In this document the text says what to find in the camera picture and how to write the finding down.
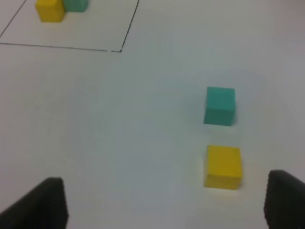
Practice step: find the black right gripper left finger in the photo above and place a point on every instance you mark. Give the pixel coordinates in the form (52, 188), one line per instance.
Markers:
(44, 207)

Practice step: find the template yellow block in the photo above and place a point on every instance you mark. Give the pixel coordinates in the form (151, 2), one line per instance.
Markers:
(50, 10)

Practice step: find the template green block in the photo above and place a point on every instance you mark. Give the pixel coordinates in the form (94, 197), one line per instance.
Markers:
(75, 5)

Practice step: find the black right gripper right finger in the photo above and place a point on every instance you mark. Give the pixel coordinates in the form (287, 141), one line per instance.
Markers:
(284, 205)

